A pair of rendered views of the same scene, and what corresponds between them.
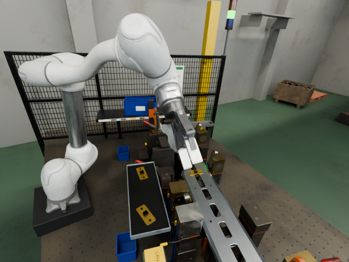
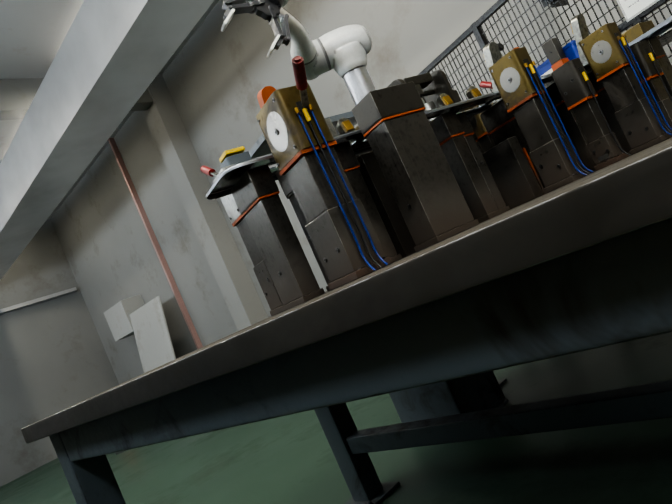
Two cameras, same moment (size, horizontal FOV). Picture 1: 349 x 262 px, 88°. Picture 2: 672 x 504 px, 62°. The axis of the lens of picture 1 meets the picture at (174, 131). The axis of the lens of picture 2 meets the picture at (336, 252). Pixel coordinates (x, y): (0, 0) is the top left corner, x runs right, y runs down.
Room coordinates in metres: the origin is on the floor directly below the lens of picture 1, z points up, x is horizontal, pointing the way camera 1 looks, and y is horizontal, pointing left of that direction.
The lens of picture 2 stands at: (0.08, -1.47, 0.71)
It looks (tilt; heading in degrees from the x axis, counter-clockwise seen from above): 3 degrees up; 76
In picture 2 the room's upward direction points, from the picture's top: 24 degrees counter-clockwise
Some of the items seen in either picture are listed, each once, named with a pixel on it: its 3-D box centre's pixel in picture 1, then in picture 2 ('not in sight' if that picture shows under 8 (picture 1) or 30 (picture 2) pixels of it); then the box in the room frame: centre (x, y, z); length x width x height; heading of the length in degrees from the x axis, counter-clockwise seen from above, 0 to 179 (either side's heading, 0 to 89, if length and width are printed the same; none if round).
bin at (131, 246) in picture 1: (126, 247); not in sight; (0.53, 0.22, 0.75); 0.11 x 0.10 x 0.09; 16
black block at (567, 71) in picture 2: (203, 161); (593, 112); (1.16, -0.25, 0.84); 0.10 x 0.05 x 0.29; 106
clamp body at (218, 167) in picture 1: (215, 176); (541, 118); (0.96, -0.31, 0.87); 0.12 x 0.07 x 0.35; 106
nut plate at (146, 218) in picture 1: (145, 213); not in sight; (0.43, 0.09, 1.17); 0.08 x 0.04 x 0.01; 40
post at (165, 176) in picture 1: (164, 201); not in sight; (0.70, 0.03, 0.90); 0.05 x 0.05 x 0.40; 16
